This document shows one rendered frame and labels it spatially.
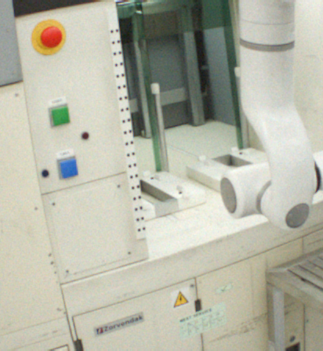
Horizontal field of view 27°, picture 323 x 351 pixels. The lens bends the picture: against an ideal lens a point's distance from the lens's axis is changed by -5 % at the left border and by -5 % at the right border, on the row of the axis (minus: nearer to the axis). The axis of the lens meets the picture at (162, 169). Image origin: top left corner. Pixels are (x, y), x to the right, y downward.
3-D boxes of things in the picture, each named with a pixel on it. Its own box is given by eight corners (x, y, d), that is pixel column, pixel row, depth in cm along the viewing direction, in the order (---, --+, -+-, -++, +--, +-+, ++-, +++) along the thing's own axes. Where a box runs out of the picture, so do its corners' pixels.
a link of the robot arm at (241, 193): (309, 168, 115) (281, 147, 123) (241, 186, 111) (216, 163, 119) (306, 211, 119) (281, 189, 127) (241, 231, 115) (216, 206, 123)
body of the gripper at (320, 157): (290, 188, 128) (336, 175, 131) (319, 202, 119) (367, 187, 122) (287, 149, 126) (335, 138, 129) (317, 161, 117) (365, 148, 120)
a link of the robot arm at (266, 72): (330, 55, 99) (319, 229, 113) (276, 28, 113) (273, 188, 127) (281, 61, 97) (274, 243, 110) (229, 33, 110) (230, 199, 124)
